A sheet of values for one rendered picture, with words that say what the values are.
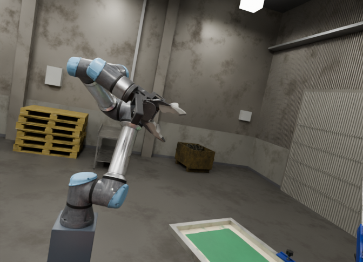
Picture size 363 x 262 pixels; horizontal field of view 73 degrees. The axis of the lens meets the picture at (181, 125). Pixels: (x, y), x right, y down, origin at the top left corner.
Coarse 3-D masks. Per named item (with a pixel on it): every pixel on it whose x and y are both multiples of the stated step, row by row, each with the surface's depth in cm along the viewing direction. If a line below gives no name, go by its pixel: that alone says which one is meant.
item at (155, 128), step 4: (152, 120) 87; (148, 124) 85; (152, 124) 85; (156, 124) 86; (152, 128) 86; (156, 128) 86; (160, 128) 91; (152, 132) 86; (156, 132) 86; (156, 136) 87; (160, 136) 87; (164, 140) 88
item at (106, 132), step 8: (104, 128) 644; (112, 128) 668; (120, 128) 694; (104, 136) 542; (112, 136) 559; (96, 152) 542; (104, 152) 622; (112, 152) 637; (96, 160) 547; (104, 160) 556
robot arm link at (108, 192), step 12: (120, 108) 126; (120, 120) 126; (120, 132) 124; (132, 132) 124; (120, 144) 120; (132, 144) 123; (120, 156) 118; (120, 168) 117; (108, 180) 113; (120, 180) 114; (96, 192) 111; (108, 192) 111; (120, 192) 111; (96, 204) 113; (108, 204) 111; (120, 204) 115
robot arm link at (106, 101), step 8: (72, 64) 91; (80, 64) 91; (88, 64) 91; (72, 72) 92; (80, 72) 92; (88, 80) 96; (88, 88) 103; (96, 88) 103; (104, 88) 108; (96, 96) 109; (104, 96) 112; (112, 96) 125; (104, 104) 118; (112, 104) 123; (104, 112) 125; (112, 112) 126
